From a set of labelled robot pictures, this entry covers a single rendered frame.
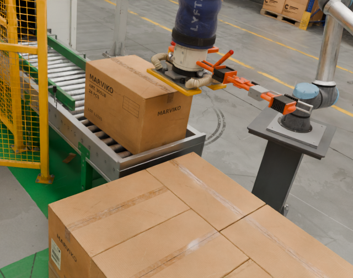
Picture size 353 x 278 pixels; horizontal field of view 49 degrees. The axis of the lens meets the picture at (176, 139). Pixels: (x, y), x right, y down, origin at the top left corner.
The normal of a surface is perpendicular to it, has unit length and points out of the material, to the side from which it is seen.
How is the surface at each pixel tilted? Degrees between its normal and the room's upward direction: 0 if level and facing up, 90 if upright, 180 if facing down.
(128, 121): 90
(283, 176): 90
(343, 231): 0
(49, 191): 0
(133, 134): 90
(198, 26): 80
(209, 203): 0
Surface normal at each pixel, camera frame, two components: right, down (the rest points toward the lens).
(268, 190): -0.47, 0.38
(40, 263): 0.15, -0.85
